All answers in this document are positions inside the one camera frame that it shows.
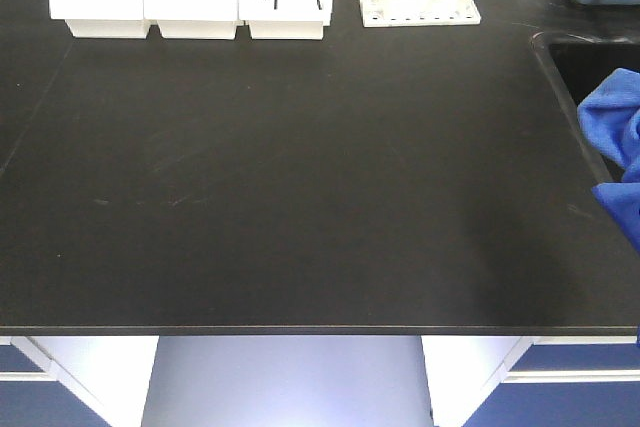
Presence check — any blue microfiber cloth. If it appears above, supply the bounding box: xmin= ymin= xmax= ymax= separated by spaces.
xmin=577 ymin=68 xmax=639 ymax=248

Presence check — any black lab sink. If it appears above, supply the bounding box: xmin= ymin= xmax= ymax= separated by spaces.
xmin=531 ymin=32 xmax=639 ymax=183

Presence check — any blue right cabinet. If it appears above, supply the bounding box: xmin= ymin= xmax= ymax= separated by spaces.
xmin=421 ymin=336 xmax=639 ymax=426

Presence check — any blue cabinet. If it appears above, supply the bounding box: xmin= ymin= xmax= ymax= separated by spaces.
xmin=421 ymin=336 xmax=639 ymax=426
xmin=0 ymin=336 xmax=161 ymax=427

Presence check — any blue left cabinet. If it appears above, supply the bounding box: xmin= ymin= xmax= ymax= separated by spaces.
xmin=0 ymin=336 xmax=161 ymax=427

